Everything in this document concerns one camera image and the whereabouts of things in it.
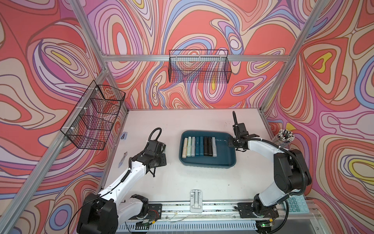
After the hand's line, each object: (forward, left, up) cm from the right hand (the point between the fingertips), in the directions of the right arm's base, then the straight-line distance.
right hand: (233, 145), depth 95 cm
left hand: (-10, +44, +4) cm, 45 cm away
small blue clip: (+11, +75, +1) cm, 76 cm away
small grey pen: (-3, +71, -2) cm, 71 cm away
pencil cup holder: (-4, -25, +13) cm, 29 cm away
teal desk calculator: (-35, -26, -4) cm, 44 cm away
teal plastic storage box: (-7, +6, -2) cm, 10 cm away
